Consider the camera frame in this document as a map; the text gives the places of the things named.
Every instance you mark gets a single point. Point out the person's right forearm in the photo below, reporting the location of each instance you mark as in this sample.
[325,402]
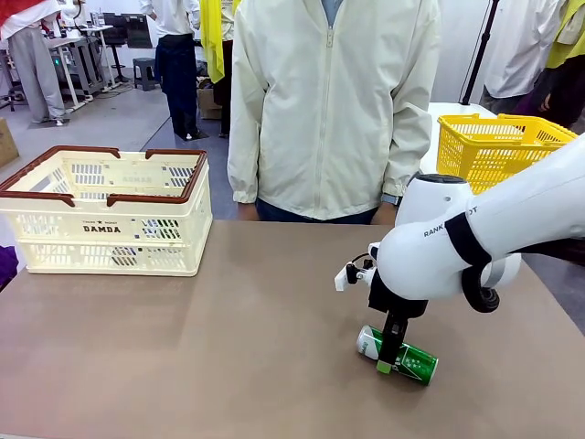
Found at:
[244,174]

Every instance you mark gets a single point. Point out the green soda can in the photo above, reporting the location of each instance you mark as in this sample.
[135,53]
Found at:
[413,363]

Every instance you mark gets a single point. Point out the purple cloth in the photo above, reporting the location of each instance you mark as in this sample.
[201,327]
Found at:
[7,267]

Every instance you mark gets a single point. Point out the cream shopping basket brown rim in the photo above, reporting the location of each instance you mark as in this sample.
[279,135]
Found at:
[105,228]

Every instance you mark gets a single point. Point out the grey wristwatch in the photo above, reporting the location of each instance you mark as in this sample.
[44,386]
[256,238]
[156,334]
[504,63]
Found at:
[391,200]

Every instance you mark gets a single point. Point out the grey plastic stool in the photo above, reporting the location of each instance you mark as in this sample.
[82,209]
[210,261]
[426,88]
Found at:
[146,73]

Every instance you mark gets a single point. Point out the open cardboard box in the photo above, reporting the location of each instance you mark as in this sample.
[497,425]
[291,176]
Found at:
[208,103]

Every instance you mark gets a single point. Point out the yellow plastic basket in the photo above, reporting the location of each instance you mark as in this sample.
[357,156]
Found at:
[493,146]

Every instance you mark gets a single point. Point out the bystander in yellow green vest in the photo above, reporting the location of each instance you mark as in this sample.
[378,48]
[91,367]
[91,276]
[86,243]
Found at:
[566,55]

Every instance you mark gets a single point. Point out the black monitor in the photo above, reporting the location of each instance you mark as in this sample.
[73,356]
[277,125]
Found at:
[137,29]

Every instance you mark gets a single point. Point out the brown cardboard box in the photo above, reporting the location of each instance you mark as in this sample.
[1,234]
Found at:
[7,142]

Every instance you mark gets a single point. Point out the person's right hand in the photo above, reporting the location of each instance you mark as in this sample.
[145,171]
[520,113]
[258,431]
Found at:
[248,211]

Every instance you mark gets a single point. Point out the person's left forearm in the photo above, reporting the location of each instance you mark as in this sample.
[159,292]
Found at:
[409,160]

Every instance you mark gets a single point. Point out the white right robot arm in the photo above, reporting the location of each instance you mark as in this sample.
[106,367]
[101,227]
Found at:
[512,215]

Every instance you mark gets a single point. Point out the bystander in grey trousers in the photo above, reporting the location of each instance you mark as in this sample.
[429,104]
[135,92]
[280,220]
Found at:
[34,68]

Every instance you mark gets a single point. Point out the black tripod pole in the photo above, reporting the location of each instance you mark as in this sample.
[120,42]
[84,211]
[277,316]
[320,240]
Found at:
[477,55]

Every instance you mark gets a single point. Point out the person's left hand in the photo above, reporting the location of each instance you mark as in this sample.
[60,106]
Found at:
[385,215]

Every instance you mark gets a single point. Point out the person in cream jacket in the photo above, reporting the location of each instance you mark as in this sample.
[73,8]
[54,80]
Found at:
[329,114]

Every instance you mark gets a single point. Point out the white standing desk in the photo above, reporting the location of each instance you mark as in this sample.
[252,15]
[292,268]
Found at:
[84,55]

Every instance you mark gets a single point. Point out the bystander in white jacket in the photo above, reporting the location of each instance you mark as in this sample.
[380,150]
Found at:
[516,50]

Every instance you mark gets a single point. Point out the bystander with dark apron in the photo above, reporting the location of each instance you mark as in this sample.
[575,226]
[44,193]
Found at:
[176,68]

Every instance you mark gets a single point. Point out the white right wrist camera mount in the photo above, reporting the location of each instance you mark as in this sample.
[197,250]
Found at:
[354,272]

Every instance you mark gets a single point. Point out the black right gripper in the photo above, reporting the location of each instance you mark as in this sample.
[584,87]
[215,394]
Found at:
[393,304]

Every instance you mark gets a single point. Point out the bystander with yellow vest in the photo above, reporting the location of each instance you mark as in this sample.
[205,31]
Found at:
[215,46]

